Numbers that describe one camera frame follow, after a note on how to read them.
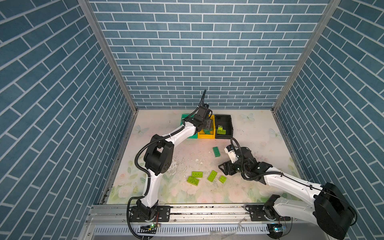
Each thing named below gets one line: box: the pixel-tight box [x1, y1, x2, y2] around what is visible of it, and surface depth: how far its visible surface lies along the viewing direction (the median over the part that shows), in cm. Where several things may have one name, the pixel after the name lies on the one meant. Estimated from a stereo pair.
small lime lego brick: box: [219, 175, 228, 184], surface depth 86 cm
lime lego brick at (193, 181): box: [186, 176, 200, 187], surface depth 86 cm
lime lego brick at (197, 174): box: [191, 171, 204, 178], surface depth 88 cm
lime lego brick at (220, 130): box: [217, 125, 227, 135], surface depth 107 cm
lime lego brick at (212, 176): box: [207, 170, 218, 183], surface depth 88 cm
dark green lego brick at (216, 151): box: [212, 146, 221, 158], surface depth 98 cm
